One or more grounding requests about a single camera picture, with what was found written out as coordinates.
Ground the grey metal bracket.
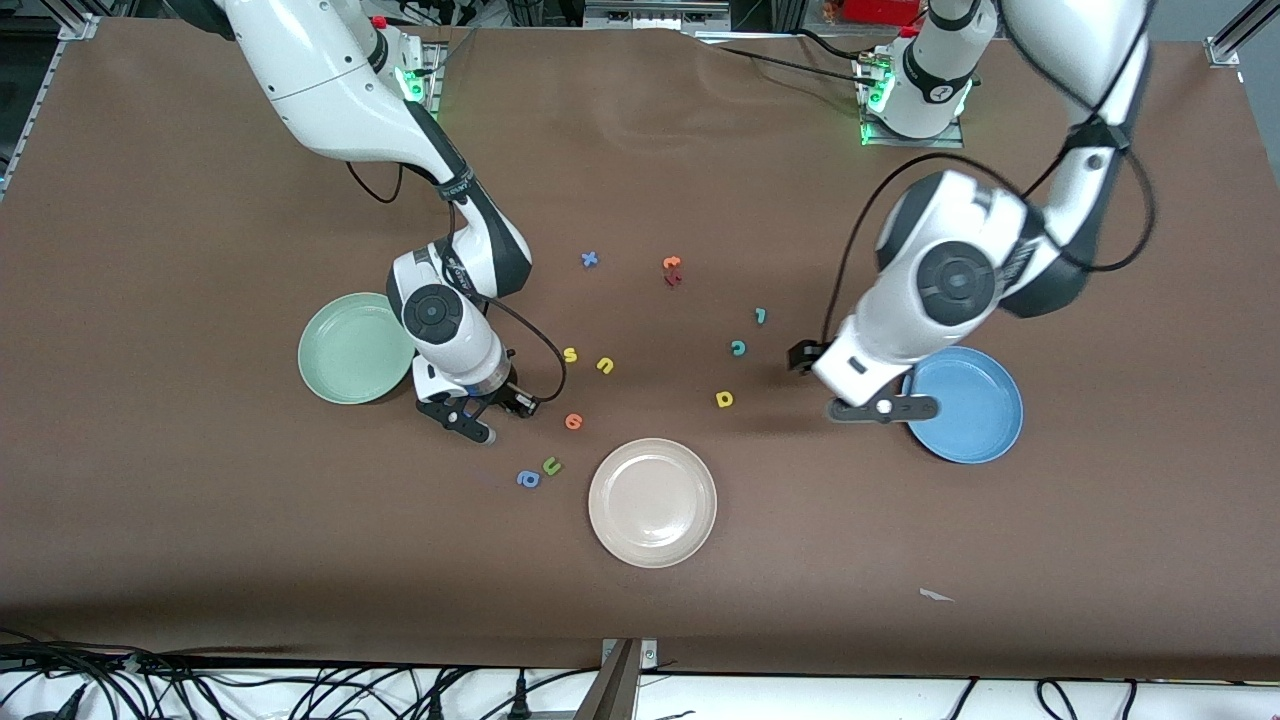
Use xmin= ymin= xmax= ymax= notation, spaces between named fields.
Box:
xmin=575 ymin=637 xmax=661 ymax=720

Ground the green plate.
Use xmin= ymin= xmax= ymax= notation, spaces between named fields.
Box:
xmin=297 ymin=292 xmax=416 ymax=406

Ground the beige plate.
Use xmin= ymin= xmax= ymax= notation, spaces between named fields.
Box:
xmin=587 ymin=437 xmax=719 ymax=569

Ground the brown table cover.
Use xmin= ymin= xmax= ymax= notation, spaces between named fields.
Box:
xmin=0 ymin=18 xmax=1280 ymax=683

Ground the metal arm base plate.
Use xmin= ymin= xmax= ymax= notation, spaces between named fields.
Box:
xmin=400 ymin=40 xmax=443 ymax=137
xmin=860 ymin=55 xmax=966 ymax=149

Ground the black cable bundle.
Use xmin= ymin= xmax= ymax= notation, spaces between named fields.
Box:
xmin=0 ymin=628 xmax=471 ymax=720

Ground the red box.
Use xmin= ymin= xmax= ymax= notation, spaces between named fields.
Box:
xmin=838 ymin=0 xmax=923 ymax=26

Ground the silver metal device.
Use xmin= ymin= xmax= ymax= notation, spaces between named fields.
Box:
xmin=583 ymin=0 xmax=731 ymax=31

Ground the blue plate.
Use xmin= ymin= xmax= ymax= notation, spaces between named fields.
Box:
xmin=900 ymin=346 xmax=1025 ymax=465

